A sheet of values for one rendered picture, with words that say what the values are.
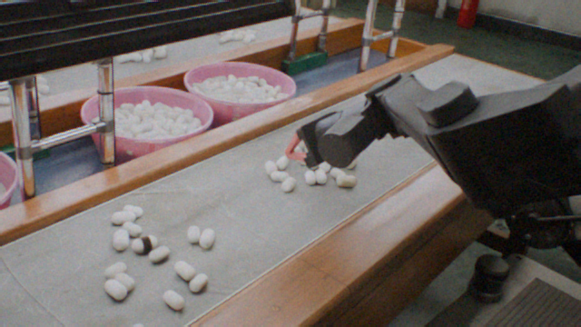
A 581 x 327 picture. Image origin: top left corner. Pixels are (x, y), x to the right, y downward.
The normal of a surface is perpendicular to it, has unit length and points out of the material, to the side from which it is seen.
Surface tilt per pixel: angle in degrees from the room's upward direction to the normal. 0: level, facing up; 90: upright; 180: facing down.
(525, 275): 0
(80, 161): 0
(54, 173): 0
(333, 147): 99
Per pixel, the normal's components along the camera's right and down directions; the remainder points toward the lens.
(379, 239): 0.10, -0.87
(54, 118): 0.76, 0.38
